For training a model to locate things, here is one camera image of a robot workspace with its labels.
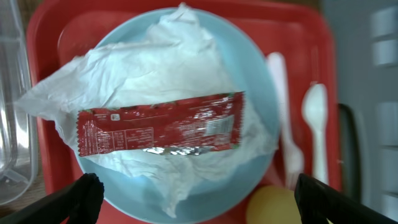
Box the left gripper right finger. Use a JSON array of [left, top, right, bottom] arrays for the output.
[[294, 174, 397, 224]]

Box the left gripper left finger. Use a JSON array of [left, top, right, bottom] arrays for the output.
[[1, 173, 104, 224]]

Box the yellow plastic cup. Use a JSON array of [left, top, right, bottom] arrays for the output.
[[246, 185, 302, 224]]

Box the red ketchup sachet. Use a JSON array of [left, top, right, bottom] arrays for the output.
[[76, 92, 245, 157]]

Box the grey dishwasher rack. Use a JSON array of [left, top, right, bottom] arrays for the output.
[[321, 0, 397, 220]]

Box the white plastic fork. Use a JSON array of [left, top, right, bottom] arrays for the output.
[[267, 52, 304, 190]]

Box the light blue plate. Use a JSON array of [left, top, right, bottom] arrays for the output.
[[76, 9, 280, 223]]

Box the clear plastic bin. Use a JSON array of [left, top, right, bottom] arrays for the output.
[[1, 0, 38, 205]]

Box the white plastic spoon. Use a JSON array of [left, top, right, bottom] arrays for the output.
[[302, 83, 329, 185]]

